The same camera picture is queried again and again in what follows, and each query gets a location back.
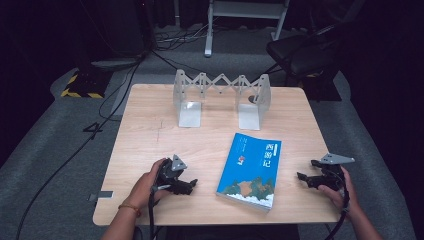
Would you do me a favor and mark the blue book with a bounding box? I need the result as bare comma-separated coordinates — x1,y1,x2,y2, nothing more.
215,132,283,213

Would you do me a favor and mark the grey expandable metal book rack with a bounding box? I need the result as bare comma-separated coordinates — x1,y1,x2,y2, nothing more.
172,68,272,131

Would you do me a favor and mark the orange bracelet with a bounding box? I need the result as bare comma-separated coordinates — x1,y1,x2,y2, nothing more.
117,203,142,218

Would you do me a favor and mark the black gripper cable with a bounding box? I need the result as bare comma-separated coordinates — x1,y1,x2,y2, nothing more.
147,184,160,240
328,171,351,240

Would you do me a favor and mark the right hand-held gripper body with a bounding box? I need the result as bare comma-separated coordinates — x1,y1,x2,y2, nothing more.
316,152,356,192

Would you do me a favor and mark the bundle of floor cables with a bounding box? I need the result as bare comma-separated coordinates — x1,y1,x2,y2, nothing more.
153,23,210,52

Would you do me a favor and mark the person's left hand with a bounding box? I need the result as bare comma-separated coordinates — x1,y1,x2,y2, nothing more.
130,158,172,211

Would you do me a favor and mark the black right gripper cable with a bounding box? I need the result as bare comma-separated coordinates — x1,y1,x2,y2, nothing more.
328,171,351,240

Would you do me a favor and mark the grey tape piece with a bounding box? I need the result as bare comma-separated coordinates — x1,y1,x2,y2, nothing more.
87,190,115,202

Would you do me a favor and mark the black yellow striped base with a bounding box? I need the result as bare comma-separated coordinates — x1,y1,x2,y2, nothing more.
60,68,113,100

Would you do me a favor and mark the person's right hand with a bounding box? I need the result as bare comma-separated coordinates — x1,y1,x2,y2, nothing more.
317,166,363,218

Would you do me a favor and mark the white metal stand frame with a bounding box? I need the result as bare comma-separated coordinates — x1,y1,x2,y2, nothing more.
203,0,291,59

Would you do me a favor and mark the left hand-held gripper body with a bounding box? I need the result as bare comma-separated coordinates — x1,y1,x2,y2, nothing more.
154,153,190,195

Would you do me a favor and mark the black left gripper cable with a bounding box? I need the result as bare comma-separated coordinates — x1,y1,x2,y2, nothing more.
147,184,160,240

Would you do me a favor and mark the black chair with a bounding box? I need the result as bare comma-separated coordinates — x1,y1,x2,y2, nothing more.
265,23,345,102

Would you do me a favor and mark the black equipment stand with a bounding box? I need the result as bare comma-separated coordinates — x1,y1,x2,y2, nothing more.
74,0,158,73

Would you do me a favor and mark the long black floor cable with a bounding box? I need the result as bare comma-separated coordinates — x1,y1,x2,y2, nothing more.
14,59,143,240

